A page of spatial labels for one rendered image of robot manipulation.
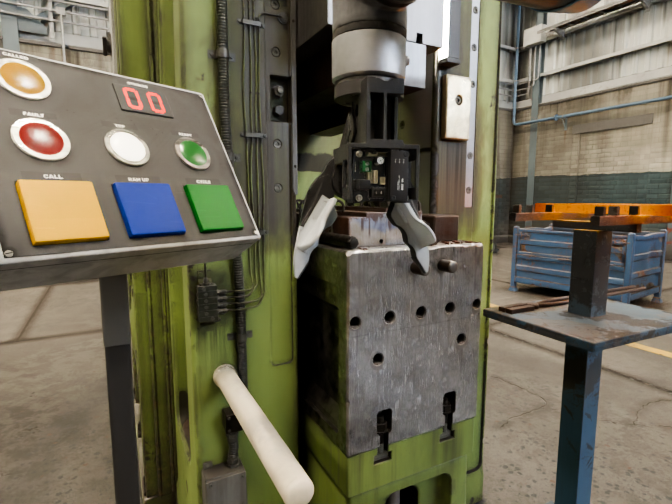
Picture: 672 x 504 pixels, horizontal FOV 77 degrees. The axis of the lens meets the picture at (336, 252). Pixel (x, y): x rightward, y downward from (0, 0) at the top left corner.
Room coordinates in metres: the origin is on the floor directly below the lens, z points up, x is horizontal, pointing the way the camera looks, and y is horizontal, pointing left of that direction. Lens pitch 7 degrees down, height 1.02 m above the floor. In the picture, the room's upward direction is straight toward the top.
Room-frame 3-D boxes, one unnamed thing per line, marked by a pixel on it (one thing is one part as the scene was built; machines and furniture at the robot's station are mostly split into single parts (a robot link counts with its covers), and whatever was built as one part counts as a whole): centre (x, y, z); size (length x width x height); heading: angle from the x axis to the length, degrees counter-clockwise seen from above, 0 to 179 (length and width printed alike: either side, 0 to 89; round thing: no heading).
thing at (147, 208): (0.55, 0.24, 1.01); 0.07 x 0.05 x 0.07; 143
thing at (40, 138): (0.50, 0.34, 1.09); 0.05 x 0.03 x 0.04; 118
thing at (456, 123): (1.23, -0.33, 1.27); 0.09 x 0.02 x 0.17; 118
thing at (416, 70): (1.15, -0.02, 1.32); 0.42 x 0.20 x 0.10; 28
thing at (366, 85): (0.45, -0.04, 1.07); 0.09 x 0.08 x 0.12; 13
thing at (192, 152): (0.66, 0.22, 1.09); 0.05 x 0.03 x 0.04; 118
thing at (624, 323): (1.04, -0.63, 0.73); 0.40 x 0.30 x 0.02; 116
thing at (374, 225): (1.15, -0.02, 0.96); 0.42 x 0.20 x 0.09; 28
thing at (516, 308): (1.18, -0.69, 0.74); 0.60 x 0.04 x 0.01; 117
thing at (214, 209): (0.63, 0.18, 1.01); 0.07 x 0.05 x 0.07; 143
